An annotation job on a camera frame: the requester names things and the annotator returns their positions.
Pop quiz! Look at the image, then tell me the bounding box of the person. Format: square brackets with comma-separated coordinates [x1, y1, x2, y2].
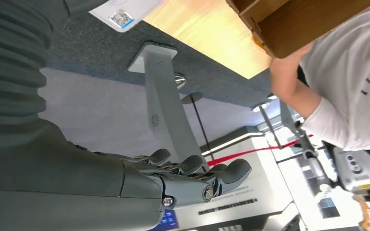
[269, 0, 370, 152]

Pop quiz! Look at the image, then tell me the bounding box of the blue display screen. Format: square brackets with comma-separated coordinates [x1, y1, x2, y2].
[150, 208, 179, 231]

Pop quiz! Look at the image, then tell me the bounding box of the silver kiosk stand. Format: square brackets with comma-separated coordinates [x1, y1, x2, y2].
[127, 41, 210, 173]

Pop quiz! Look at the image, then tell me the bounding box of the chrome stanchion base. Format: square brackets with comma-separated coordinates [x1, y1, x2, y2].
[173, 72, 186, 90]

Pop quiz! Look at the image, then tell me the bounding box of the red barrier belt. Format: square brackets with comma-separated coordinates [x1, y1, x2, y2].
[206, 134, 314, 167]

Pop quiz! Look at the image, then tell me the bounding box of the chrome stanchion with pole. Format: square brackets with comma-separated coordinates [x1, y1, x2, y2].
[251, 101, 283, 150]

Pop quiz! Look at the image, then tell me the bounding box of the cardboard divided organizer box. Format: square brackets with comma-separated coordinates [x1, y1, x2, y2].
[225, 0, 370, 59]

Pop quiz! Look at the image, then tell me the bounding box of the grey machine with sensors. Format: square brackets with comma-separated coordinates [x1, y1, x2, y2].
[331, 146, 370, 231]

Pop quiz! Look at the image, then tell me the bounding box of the black stanchion post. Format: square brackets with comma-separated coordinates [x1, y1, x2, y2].
[182, 92, 216, 162]

